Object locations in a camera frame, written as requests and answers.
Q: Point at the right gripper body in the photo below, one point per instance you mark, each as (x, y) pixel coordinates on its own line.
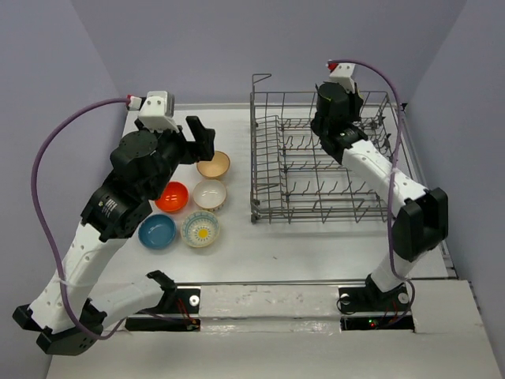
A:
(354, 108)

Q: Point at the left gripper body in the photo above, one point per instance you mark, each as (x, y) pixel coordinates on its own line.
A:
(176, 144)

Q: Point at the beige bowl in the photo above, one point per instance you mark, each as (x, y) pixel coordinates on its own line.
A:
(215, 168)

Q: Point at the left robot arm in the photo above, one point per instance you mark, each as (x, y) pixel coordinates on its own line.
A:
(65, 316)

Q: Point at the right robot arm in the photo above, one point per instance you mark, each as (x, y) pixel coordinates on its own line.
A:
(417, 217)

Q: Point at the white bowl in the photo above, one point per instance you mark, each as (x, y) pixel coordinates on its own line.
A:
(210, 194)

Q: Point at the orange bowl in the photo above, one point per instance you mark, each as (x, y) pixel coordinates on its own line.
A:
(174, 197)

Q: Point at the blue bowl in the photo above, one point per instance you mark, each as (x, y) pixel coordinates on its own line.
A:
(157, 232)

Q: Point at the patterned sunflower bowl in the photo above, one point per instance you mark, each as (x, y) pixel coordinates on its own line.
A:
(200, 229)

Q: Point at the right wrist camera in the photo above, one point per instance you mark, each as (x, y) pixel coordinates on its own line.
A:
(342, 74)

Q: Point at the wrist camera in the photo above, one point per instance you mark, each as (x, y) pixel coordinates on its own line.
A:
(342, 74)
(155, 111)

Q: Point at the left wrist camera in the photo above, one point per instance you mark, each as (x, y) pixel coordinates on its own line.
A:
(155, 111)

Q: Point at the grey wire dish rack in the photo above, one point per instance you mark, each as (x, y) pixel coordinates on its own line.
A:
(292, 178)

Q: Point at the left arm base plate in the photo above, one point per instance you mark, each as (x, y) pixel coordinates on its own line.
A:
(177, 314)

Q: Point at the metal rail bar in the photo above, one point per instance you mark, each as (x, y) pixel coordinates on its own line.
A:
(358, 282)

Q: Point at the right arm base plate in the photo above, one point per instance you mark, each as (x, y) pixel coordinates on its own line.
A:
(388, 312)

